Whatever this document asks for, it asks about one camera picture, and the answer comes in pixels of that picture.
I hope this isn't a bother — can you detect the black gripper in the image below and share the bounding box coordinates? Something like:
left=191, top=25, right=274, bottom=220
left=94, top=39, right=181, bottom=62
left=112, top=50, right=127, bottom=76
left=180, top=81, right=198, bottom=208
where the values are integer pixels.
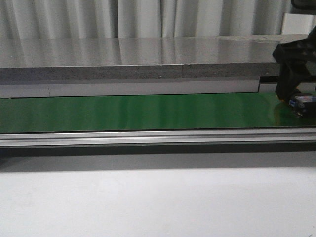
left=273, top=32, right=316, bottom=101

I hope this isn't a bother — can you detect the yellow black push button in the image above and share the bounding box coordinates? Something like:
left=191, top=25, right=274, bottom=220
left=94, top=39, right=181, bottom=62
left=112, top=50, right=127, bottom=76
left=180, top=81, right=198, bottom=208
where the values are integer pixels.
left=282, top=89, right=316, bottom=118

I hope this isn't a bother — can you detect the green conveyor belt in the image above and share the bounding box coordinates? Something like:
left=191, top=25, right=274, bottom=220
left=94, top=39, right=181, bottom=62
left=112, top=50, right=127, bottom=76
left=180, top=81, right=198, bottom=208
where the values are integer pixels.
left=0, top=92, right=316, bottom=133

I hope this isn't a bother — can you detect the white pleated curtain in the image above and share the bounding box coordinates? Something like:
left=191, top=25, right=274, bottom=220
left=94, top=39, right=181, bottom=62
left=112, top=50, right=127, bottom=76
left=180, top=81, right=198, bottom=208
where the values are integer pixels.
left=0, top=0, right=316, bottom=40

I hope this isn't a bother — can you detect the grey conveyor rear guide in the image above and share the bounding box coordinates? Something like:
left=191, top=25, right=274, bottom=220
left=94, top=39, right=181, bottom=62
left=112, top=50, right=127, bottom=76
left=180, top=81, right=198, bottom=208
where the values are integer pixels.
left=0, top=76, right=277, bottom=98

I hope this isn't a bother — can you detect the aluminium conveyor front rail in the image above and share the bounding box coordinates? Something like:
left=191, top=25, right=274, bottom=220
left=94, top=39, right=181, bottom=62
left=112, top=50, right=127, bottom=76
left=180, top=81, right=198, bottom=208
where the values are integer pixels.
left=0, top=127, right=316, bottom=147

